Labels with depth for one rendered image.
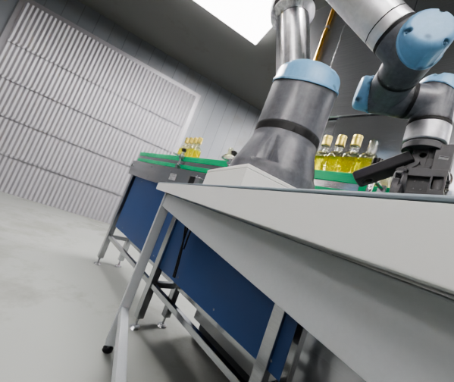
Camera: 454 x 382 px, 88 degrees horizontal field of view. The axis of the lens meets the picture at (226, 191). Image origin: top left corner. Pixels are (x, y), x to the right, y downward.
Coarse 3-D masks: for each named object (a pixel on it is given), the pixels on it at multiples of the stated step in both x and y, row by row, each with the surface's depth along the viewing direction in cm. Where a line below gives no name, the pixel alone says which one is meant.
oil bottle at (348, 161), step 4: (348, 152) 85; (352, 152) 84; (356, 152) 84; (344, 156) 85; (348, 156) 84; (352, 156) 83; (356, 156) 83; (340, 160) 86; (344, 160) 85; (348, 160) 84; (352, 160) 83; (356, 160) 83; (340, 164) 85; (344, 164) 84; (348, 164) 83; (352, 164) 82; (340, 168) 85; (344, 168) 84; (348, 168) 83; (352, 168) 82; (344, 172) 83; (348, 172) 82; (352, 172) 82
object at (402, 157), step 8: (408, 152) 48; (384, 160) 51; (392, 160) 50; (400, 160) 49; (408, 160) 48; (368, 168) 52; (376, 168) 51; (384, 168) 50; (392, 168) 50; (360, 176) 53; (368, 176) 52; (376, 176) 52; (384, 176) 52; (392, 176) 52; (360, 184) 55
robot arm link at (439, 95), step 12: (420, 84) 48; (432, 84) 48; (444, 84) 47; (420, 96) 48; (432, 96) 47; (444, 96) 46; (420, 108) 48; (432, 108) 47; (444, 108) 46; (408, 120) 51; (444, 120) 46
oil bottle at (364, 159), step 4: (364, 152) 82; (368, 152) 80; (372, 152) 80; (360, 156) 81; (364, 156) 81; (368, 156) 80; (372, 156) 79; (376, 156) 79; (360, 160) 81; (364, 160) 80; (368, 160) 79; (356, 164) 81; (360, 164) 80; (364, 164) 80; (368, 164) 79; (356, 168) 81; (360, 168) 80
